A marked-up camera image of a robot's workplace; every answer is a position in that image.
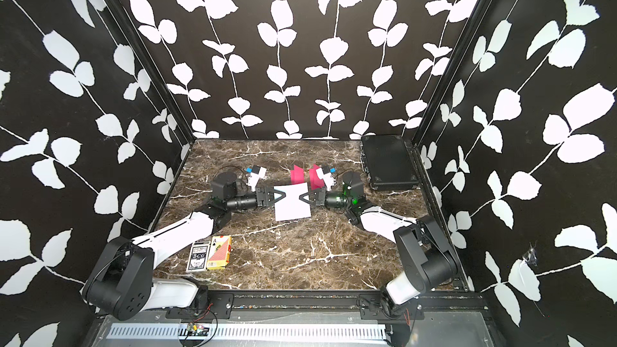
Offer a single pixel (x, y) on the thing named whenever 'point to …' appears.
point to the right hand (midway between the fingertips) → (300, 197)
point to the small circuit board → (197, 330)
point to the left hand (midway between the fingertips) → (285, 194)
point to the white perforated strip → (173, 332)
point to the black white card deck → (198, 257)
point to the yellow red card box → (220, 252)
